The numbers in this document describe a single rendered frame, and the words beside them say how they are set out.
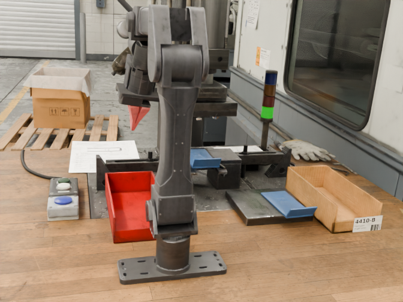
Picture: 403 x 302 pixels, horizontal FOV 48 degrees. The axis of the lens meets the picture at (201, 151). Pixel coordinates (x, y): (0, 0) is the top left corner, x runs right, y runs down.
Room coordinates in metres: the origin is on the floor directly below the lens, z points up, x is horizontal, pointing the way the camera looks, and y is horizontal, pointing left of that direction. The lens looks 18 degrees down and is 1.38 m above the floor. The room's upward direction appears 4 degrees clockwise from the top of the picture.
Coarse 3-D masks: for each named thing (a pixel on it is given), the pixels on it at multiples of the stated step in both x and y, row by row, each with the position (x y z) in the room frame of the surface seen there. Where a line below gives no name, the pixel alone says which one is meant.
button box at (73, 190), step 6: (24, 150) 1.35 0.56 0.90; (24, 162) 1.22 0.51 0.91; (36, 174) 1.15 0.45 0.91; (42, 174) 1.14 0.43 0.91; (54, 180) 1.06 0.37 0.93; (72, 180) 1.06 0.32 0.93; (54, 186) 1.02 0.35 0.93; (72, 186) 1.02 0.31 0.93; (54, 192) 0.98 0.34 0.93; (60, 192) 0.99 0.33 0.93; (66, 192) 0.99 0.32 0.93; (72, 192) 0.99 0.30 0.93; (78, 192) 1.00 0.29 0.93
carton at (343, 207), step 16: (288, 176) 1.15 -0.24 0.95; (304, 176) 1.17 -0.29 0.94; (320, 176) 1.18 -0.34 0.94; (336, 176) 1.13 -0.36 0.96; (304, 192) 1.06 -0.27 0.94; (320, 192) 0.99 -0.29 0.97; (336, 192) 1.12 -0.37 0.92; (352, 192) 1.06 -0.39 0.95; (320, 208) 0.98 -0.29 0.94; (336, 208) 0.92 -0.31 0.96; (352, 208) 1.05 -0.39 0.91; (368, 208) 0.99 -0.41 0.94; (336, 224) 0.92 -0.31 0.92; (352, 224) 0.93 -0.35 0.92; (368, 224) 0.95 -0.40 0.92
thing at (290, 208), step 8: (264, 192) 1.08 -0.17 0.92; (272, 192) 1.08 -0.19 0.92; (280, 192) 1.08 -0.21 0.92; (272, 200) 1.03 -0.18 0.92; (288, 200) 1.04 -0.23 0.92; (296, 200) 1.04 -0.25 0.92; (280, 208) 0.99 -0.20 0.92; (288, 208) 0.99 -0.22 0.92; (296, 208) 0.94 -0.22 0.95; (304, 208) 0.94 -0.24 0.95; (312, 208) 0.95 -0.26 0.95; (288, 216) 0.94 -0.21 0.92; (296, 216) 0.95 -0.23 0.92; (304, 216) 0.96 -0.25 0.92
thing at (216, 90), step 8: (208, 80) 1.15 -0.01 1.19; (200, 88) 1.10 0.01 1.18; (208, 88) 1.11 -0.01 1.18; (216, 88) 1.11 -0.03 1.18; (224, 88) 1.12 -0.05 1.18; (200, 96) 1.10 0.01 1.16; (208, 96) 1.11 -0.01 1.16; (216, 96) 1.11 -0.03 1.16; (224, 96) 1.12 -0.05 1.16; (200, 104) 1.11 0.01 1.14; (208, 104) 1.12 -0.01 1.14; (216, 104) 1.13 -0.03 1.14; (224, 104) 1.13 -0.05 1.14; (232, 104) 1.14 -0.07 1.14; (200, 112) 1.11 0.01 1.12; (208, 112) 1.12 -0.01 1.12; (216, 112) 1.13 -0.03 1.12; (224, 112) 1.13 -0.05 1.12; (232, 112) 1.14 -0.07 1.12
